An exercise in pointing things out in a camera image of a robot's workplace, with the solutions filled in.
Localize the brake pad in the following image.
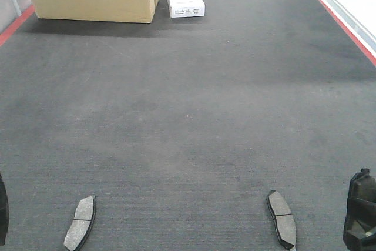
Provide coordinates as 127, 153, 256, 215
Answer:
343, 168, 375, 250
1, 178, 9, 246
63, 195, 96, 251
267, 190, 297, 250

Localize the grey conveyor belt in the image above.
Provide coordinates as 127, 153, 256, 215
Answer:
1, 0, 375, 250

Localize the right red conveyor rail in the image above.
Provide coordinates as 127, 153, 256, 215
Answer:
318, 0, 375, 66

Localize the red conveyor side rail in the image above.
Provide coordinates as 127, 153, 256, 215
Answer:
0, 5, 35, 46

